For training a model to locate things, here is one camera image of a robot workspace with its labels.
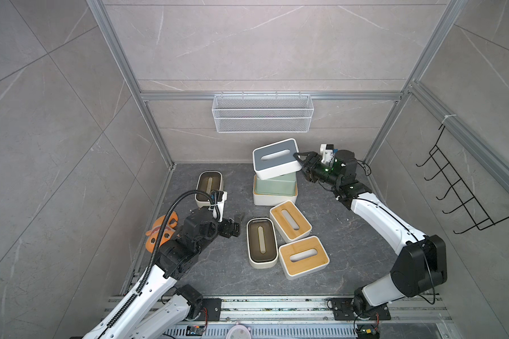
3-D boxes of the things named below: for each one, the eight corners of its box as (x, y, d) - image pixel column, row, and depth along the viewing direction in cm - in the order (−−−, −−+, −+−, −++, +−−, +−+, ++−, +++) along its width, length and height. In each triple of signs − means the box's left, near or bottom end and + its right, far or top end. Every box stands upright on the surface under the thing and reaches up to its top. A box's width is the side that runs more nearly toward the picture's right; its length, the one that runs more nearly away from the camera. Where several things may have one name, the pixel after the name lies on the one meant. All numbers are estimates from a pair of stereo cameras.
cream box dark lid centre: (245, 268, 84) (244, 263, 79) (247, 225, 97) (246, 217, 92) (277, 268, 85) (279, 263, 79) (275, 225, 97) (276, 217, 92)
